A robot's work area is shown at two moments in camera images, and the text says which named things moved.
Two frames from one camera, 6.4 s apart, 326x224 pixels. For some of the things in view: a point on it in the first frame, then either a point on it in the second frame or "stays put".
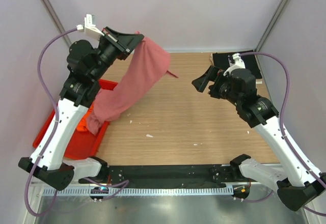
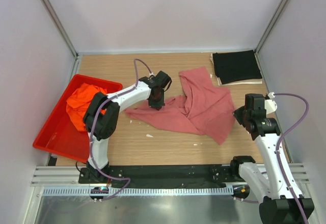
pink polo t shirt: (148, 63) -> (207, 109)
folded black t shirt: (251, 64) stays put
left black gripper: (118, 45) -> (157, 101)
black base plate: (173, 176) stays put
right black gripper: (212, 82) -> (241, 115)
